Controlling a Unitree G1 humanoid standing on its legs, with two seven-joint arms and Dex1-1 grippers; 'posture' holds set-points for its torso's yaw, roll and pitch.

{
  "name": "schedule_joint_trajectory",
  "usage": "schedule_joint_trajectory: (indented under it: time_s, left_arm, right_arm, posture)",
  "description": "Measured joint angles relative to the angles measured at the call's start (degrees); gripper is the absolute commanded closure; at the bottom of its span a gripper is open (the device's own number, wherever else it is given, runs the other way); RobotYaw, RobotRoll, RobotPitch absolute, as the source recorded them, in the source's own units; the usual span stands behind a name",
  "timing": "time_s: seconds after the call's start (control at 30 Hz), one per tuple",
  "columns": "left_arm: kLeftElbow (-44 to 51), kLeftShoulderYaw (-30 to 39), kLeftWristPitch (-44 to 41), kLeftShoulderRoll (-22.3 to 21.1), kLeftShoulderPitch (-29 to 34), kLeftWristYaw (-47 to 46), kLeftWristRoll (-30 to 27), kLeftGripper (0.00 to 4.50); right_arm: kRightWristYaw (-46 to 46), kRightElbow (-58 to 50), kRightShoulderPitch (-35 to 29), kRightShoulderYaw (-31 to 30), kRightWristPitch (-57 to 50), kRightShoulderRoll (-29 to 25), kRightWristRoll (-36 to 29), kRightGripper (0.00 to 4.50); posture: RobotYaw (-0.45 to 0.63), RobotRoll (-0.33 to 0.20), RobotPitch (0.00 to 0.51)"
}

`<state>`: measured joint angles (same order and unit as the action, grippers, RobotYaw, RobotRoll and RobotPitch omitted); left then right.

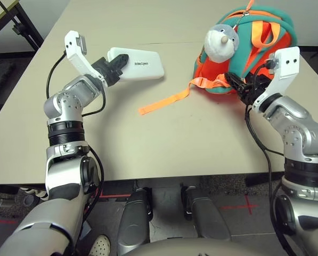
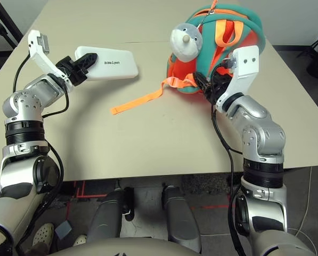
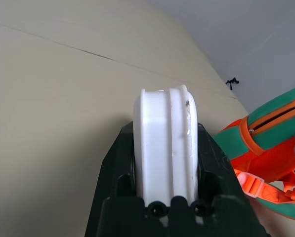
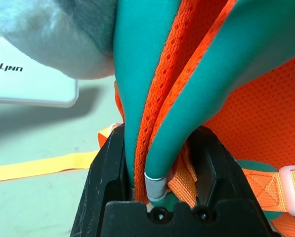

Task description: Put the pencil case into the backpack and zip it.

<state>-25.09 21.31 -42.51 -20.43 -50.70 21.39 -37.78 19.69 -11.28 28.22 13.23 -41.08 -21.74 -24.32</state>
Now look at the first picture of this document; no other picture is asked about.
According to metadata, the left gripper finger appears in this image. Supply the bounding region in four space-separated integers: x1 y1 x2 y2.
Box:
110 53 130 71

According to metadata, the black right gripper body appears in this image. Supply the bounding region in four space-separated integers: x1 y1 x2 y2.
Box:
237 74 272 108

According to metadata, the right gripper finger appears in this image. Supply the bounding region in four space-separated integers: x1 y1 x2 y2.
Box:
225 71 249 92

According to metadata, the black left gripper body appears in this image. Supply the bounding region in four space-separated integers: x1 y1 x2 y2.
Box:
91 57 123 87

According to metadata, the orange and teal backpack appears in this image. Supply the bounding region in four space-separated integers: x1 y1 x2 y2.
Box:
138 0 298 116

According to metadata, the white plastic pencil case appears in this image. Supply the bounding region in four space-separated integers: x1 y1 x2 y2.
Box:
106 47 166 84

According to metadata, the grey white plush toy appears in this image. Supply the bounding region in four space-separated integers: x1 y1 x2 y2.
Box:
203 23 241 63

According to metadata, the black clamp box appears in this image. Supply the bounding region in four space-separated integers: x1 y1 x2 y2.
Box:
12 23 25 36

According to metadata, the black framed side table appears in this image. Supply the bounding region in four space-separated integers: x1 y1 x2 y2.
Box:
0 0 45 53

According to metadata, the grey robot right leg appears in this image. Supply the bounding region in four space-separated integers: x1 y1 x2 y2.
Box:
181 185 232 241

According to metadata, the grey robot leg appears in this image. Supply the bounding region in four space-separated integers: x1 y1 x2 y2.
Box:
117 187 153 254
181 185 232 241

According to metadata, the grey robot left leg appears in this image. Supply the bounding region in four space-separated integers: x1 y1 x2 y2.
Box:
117 187 153 254

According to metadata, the beige robot torso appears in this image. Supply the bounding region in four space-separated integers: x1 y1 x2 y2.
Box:
125 237 281 256

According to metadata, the white perforated clog shoe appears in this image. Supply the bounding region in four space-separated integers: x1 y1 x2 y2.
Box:
89 234 112 256

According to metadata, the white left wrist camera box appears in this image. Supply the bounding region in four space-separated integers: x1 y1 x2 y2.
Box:
64 30 108 87

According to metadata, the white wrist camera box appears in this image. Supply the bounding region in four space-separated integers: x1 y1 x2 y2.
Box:
251 46 301 113
64 30 108 87

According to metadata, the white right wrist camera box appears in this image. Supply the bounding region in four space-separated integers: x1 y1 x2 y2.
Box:
251 46 301 113

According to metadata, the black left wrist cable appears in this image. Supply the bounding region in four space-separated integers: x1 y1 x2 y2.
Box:
46 51 107 118

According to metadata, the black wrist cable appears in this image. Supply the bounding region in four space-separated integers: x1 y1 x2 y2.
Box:
243 59 290 256
46 51 107 118

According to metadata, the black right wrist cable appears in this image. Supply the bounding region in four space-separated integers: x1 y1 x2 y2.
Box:
243 59 290 256

